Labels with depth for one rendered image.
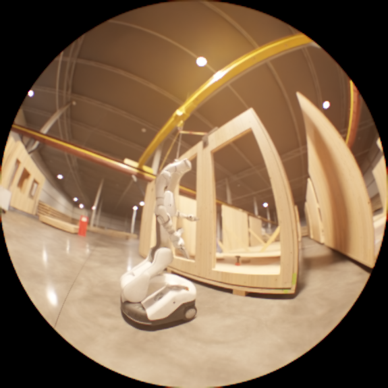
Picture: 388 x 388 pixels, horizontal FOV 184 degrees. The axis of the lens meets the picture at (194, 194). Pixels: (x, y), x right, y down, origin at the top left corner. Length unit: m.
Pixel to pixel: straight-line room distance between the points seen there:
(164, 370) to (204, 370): 0.20
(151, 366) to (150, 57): 11.34
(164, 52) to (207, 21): 3.80
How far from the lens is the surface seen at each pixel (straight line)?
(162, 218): 0.86
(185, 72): 10.33
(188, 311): 1.16
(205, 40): 10.20
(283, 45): 6.20
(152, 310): 0.98
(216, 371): 0.87
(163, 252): 1.02
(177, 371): 0.86
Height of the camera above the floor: 0.76
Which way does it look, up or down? 23 degrees up
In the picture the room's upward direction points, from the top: 2 degrees clockwise
